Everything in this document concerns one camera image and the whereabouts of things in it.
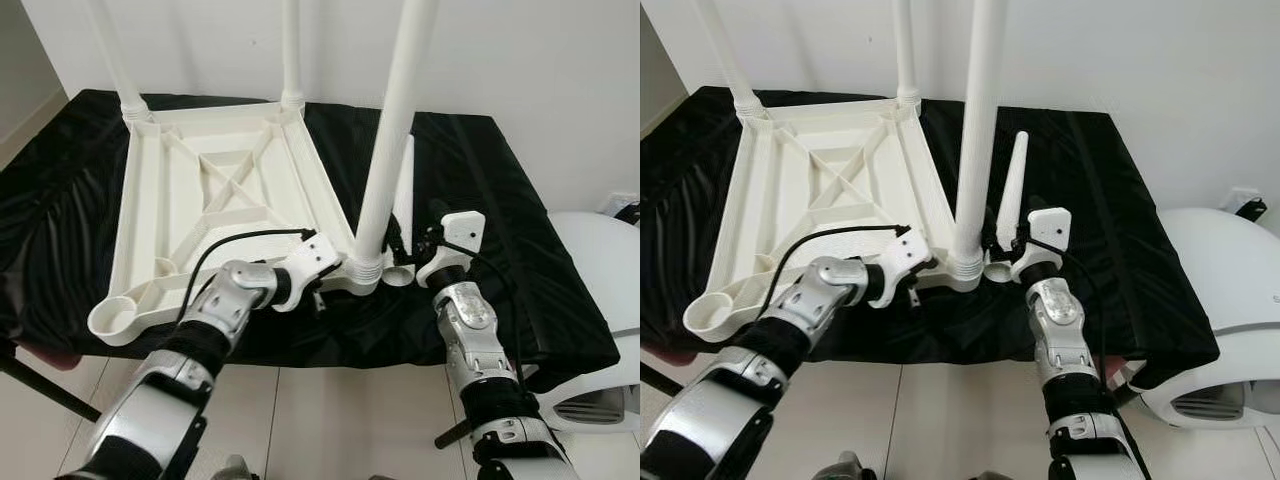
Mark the white plastic table leg tube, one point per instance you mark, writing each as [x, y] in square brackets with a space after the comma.
[905, 50]
[1015, 180]
[291, 50]
[726, 60]
[980, 130]
[406, 180]
[395, 130]
[117, 60]

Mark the white plastic children table top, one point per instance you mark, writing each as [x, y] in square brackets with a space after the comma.
[230, 230]
[830, 225]

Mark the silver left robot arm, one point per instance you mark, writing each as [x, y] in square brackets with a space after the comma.
[215, 310]
[810, 300]

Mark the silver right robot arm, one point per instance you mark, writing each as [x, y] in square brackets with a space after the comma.
[1060, 320]
[470, 320]

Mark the black table cover cloth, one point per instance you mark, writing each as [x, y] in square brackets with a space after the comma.
[1130, 200]
[520, 200]

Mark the white domed appliance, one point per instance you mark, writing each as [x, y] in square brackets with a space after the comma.
[600, 290]
[1230, 300]

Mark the grey robot left foot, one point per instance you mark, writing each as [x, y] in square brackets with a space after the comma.
[235, 468]
[845, 467]

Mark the black power plug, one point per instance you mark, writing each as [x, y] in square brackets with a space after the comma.
[628, 212]
[1255, 209]

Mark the red round object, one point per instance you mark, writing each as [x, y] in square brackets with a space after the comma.
[50, 357]

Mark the white wall socket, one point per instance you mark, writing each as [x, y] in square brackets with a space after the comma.
[1243, 198]
[615, 204]

